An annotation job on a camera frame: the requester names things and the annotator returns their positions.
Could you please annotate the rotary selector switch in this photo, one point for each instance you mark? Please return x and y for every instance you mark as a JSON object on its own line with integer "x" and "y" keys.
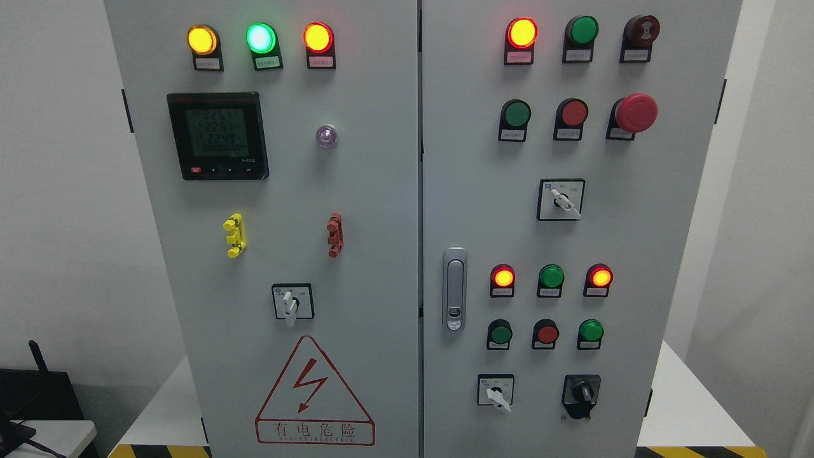
{"x": 292, "y": 302}

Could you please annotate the green lit indicator light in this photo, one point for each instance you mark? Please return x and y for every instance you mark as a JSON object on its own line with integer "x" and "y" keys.
{"x": 264, "y": 45}

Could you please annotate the yellow indicator light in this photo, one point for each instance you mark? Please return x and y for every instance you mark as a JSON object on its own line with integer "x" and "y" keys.
{"x": 205, "y": 46}

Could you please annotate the grey electrical control cabinet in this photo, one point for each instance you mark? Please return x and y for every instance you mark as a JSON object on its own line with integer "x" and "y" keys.
{"x": 416, "y": 98}

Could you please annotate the red terminal connector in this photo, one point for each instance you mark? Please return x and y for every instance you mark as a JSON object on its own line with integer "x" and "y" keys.
{"x": 335, "y": 235}

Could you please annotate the red lit indicator lower left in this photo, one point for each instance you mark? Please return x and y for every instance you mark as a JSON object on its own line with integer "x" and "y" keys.
{"x": 502, "y": 281}

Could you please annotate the clear small lamp bulb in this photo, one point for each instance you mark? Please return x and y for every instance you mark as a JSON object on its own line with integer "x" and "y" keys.
{"x": 327, "y": 136}

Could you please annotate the green push button lower left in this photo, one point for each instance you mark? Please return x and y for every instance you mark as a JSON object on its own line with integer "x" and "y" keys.
{"x": 499, "y": 335}

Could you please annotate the green push button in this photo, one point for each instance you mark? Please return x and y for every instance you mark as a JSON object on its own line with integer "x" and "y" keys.
{"x": 590, "y": 334}
{"x": 499, "y": 335}
{"x": 514, "y": 117}

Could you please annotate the green indicator lower middle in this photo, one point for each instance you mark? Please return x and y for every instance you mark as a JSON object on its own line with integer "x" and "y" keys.
{"x": 550, "y": 281}

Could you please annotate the green push button upper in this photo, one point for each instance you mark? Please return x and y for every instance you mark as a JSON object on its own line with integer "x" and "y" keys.
{"x": 514, "y": 117}

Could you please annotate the yellow terminal connector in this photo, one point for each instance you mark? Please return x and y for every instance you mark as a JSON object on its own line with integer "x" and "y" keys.
{"x": 235, "y": 235}

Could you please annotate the red push button lower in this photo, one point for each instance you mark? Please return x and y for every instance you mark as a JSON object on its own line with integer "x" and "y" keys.
{"x": 545, "y": 335}

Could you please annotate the red push button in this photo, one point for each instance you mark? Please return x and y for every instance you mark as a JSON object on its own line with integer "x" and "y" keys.
{"x": 569, "y": 120}
{"x": 545, "y": 335}

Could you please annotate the red lit indicator lower right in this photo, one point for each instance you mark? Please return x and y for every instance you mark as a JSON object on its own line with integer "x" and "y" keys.
{"x": 598, "y": 280}

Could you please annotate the red danger warning sticker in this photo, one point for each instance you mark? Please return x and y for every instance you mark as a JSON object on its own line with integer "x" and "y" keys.
{"x": 312, "y": 404}

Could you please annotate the red push button upper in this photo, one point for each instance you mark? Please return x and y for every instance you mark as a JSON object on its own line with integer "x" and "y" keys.
{"x": 569, "y": 120}

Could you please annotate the green push button lower right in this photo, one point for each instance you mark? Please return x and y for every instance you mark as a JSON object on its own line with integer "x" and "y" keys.
{"x": 590, "y": 334}

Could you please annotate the red lit indicator light left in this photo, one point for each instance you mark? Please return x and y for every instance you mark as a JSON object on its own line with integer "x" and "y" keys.
{"x": 319, "y": 42}

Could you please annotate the black digital power meter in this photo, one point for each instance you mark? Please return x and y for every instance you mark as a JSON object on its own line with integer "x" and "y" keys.
{"x": 219, "y": 136}

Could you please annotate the red lit indicator top right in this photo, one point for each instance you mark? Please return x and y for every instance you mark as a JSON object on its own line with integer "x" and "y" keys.
{"x": 520, "y": 38}

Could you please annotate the red emergency stop button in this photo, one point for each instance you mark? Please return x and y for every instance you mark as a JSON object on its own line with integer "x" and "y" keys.
{"x": 631, "y": 115}

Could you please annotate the green indicator top right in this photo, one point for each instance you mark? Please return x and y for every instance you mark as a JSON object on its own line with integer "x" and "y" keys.
{"x": 579, "y": 37}

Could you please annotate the dark red buzzer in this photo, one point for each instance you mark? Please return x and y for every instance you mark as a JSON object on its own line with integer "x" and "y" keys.
{"x": 639, "y": 35}

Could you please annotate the white table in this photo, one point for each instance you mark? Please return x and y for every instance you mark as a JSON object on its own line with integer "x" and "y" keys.
{"x": 71, "y": 438}

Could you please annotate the black router with antenna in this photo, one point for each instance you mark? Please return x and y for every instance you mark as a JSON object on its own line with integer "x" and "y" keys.
{"x": 38, "y": 394}

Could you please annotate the silver door latch handle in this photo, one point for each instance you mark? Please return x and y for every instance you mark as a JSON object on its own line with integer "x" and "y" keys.
{"x": 454, "y": 287}

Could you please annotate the upper right rotary switch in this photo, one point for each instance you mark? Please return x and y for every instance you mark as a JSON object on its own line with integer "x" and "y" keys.
{"x": 560, "y": 199}

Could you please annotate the lower white rotary switch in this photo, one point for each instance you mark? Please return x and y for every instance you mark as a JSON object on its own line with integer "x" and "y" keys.
{"x": 496, "y": 390}

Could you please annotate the black knob selector switch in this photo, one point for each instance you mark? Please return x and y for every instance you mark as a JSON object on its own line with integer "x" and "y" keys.
{"x": 580, "y": 395}

